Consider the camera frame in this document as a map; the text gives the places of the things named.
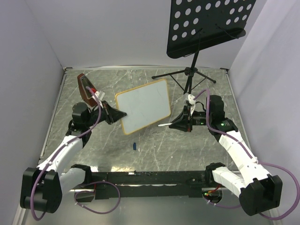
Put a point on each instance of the aluminium extrusion frame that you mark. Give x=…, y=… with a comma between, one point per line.
x=35, y=94

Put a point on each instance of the brown wooden metronome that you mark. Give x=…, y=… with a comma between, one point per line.
x=86, y=93

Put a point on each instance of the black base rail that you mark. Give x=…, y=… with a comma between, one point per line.
x=149, y=184

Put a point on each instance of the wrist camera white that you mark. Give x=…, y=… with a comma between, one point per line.
x=98, y=93
x=190, y=101

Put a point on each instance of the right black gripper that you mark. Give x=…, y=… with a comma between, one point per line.
x=184, y=121

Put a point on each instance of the yellow framed whiteboard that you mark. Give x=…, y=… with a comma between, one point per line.
x=144, y=105

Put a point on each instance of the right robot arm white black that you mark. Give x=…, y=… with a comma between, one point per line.
x=255, y=187

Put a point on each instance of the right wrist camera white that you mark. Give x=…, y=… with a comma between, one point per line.
x=190, y=101

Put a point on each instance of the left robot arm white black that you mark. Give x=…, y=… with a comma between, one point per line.
x=44, y=186

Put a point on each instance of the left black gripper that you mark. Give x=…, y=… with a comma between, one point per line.
x=111, y=114

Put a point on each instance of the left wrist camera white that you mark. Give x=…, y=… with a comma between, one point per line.
x=98, y=93

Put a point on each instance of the white whiteboard marker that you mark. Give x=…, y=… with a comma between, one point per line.
x=164, y=125

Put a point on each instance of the black music stand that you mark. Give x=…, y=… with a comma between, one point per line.
x=196, y=25

